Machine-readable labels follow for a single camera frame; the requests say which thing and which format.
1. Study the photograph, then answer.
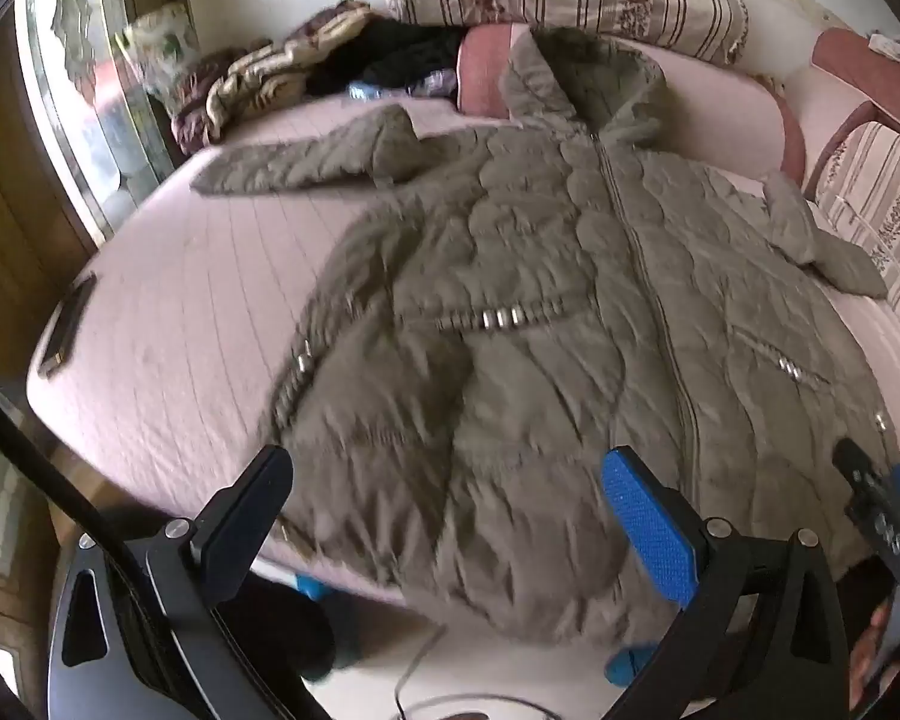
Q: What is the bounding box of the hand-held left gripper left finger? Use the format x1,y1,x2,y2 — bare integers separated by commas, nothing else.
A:
49,445,331,720

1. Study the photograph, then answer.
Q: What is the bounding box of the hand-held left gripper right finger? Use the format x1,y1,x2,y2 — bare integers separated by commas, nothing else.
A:
602,445,850,720

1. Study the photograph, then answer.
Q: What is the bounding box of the olive green quilted jacket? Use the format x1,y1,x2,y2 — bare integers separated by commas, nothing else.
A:
190,25,900,651

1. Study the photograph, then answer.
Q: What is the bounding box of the person's right hand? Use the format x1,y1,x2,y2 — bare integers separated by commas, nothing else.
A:
847,600,900,715

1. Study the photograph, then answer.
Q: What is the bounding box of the person's leg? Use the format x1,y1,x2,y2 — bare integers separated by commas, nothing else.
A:
223,576,359,685

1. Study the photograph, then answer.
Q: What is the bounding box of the black phone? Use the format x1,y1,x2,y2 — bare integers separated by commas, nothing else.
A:
37,273,98,380

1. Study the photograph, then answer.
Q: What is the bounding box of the striped floral cloth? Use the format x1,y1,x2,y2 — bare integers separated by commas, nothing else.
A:
816,118,900,350

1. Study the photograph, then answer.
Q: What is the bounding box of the pink pillow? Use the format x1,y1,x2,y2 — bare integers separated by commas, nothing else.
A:
784,26,900,190
454,21,808,190

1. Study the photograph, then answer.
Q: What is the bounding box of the brown beige patterned blanket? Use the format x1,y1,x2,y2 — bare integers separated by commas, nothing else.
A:
168,2,377,156

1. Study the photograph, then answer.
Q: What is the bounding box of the window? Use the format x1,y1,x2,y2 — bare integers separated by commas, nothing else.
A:
13,0,190,242

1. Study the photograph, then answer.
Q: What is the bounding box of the purple floral cloth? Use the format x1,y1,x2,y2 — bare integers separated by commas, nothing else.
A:
409,69,460,97

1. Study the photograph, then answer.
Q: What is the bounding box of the floral cushion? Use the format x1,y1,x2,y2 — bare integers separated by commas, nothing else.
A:
115,3,205,118

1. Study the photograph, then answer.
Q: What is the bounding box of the black clothing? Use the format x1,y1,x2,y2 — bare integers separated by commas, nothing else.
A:
306,15,471,96

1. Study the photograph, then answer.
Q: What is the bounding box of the black cable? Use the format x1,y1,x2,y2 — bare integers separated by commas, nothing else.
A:
0,369,218,720

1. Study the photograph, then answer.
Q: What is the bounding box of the white floor cable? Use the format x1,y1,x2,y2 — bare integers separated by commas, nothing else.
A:
392,625,625,720

